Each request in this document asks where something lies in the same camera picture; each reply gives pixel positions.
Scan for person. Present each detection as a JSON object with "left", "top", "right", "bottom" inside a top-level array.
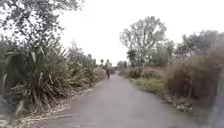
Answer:
[{"left": 103, "top": 59, "right": 113, "bottom": 81}]

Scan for tall bare-branched tree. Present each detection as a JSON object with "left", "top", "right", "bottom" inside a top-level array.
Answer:
[{"left": 119, "top": 15, "right": 175, "bottom": 68}]

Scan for grey asphalt path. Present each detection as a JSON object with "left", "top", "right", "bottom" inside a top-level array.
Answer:
[{"left": 31, "top": 73, "right": 204, "bottom": 128}]

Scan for green grass verge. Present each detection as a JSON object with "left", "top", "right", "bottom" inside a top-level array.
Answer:
[{"left": 131, "top": 77, "right": 168, "bottom": 96}]

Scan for row of flax bushes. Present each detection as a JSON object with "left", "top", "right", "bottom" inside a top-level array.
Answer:
[{"left": 0, "top": 39, "right": 108, "bottom": 119}]

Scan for brown dry bushes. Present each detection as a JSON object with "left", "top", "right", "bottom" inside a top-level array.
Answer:
[{"left": 119, "top": 49, "right": 224, "bottom": 108}]

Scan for dark green trees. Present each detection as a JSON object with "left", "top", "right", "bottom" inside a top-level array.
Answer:
[{"left": 173, "top": 29, "right": 224, "bottom": 61}]

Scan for large leafy tree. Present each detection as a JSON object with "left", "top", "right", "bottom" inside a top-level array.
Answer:
[{"left": 0, "top": 0, "right": 84, "bottom": 51}]

